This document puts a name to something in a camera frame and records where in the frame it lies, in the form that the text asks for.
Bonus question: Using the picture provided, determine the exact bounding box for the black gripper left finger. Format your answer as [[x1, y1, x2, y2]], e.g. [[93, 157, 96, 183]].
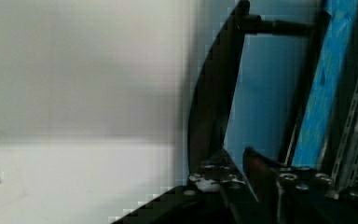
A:
[[187, 150, 258, 224]]

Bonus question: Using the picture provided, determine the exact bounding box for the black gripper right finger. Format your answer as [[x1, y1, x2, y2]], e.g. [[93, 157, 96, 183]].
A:
[[242, 147, 335, 224]]

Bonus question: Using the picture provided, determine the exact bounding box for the blue glass oven door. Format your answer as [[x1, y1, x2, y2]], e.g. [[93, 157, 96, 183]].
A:
[[186, 0, 358, 174]]

